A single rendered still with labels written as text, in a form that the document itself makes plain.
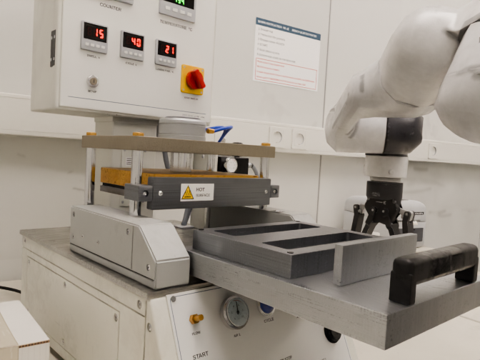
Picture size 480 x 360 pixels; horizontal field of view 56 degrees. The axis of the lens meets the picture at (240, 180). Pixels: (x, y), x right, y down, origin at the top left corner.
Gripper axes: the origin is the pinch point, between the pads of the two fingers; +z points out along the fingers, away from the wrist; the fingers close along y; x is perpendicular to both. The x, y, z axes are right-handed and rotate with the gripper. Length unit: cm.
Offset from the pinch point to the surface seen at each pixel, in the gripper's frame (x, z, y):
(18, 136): -55, -26, -70
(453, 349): -1.5, 10.1, 17.8
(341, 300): -55, -12, 30
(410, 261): -51, -16, 34
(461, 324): 13.7, 10.2, 12.6
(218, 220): -33.8, -11.6, -14.3
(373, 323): -55, -11, 33
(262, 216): -33.6, -13.8, -2.7
